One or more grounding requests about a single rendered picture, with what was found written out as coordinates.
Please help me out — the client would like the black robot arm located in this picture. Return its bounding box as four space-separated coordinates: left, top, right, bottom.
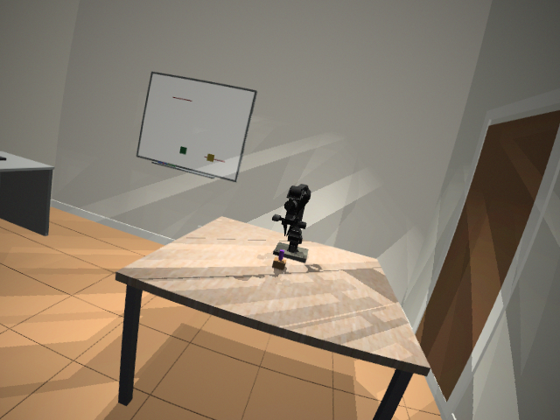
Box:
284 184 311 253

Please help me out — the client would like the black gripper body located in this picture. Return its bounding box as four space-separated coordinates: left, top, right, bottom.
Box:
272 210 307 229

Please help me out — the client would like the tan wooden block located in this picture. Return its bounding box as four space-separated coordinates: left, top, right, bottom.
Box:
272 257 287 270

